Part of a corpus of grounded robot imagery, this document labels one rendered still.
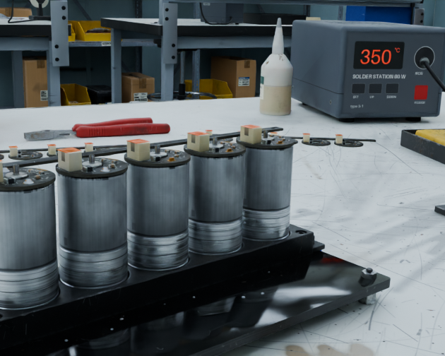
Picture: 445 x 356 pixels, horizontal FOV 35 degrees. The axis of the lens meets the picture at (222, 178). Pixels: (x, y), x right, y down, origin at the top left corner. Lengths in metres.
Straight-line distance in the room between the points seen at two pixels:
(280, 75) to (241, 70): 4.22
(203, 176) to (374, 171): 0.26
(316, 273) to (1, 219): 0.13
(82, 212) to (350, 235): 0.18
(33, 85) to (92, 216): 4.18
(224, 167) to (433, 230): 0.16
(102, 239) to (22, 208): 0.03
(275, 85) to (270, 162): 0.45
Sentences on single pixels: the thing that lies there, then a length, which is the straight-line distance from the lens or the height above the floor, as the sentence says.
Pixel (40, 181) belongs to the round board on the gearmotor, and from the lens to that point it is 0.23.
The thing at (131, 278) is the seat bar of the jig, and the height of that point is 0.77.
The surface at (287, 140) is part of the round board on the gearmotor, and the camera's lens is 0.30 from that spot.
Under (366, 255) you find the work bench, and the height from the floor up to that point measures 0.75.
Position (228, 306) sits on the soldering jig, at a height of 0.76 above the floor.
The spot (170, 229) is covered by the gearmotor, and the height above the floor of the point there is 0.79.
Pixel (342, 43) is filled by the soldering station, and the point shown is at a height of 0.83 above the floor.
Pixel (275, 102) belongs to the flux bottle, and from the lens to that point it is 0.74.
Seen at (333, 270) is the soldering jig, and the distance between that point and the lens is 0.30.
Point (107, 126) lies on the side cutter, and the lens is 0.61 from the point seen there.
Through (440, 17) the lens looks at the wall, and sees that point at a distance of 6.56.
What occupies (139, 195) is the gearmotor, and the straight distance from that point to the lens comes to 0.26.
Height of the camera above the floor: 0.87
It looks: 15 degrees down
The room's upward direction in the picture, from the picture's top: 2 degrees clockwise
